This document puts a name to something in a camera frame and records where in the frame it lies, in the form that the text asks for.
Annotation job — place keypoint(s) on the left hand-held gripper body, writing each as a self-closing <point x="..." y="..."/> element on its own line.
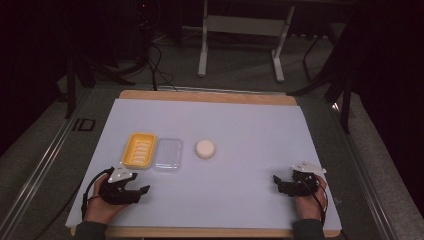
<point x="116" y="188"/>

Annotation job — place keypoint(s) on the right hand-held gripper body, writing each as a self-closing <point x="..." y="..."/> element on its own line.
<point x="301" y="181"/>

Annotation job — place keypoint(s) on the yellow soap dish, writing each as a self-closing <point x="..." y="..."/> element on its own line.
<point x="139" y="150"/>

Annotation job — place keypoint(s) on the clear plastic container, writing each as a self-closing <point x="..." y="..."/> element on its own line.
<point x="168" y="155"/>

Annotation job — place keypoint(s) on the round white soap bar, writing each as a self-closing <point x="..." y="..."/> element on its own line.
<point x="205" y="149"/>

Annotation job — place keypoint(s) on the person's left hand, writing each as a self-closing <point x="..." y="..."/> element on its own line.
<point x="103" y="206"/>

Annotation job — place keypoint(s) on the person's right hand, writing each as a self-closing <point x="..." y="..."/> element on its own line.
<point x="311" y="203"/>

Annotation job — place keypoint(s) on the white table mat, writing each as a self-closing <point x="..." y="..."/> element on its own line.
<point x="213" y="140"/>

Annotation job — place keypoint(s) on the black metal stand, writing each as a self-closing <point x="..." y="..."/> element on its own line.
<point x="336" y="83"/>

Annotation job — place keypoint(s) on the black tripod stand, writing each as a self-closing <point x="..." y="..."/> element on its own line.
<point x="83" y="73"/>

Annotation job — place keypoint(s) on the white metal stand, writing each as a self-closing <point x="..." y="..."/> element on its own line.
<point x="241" y="26"/>

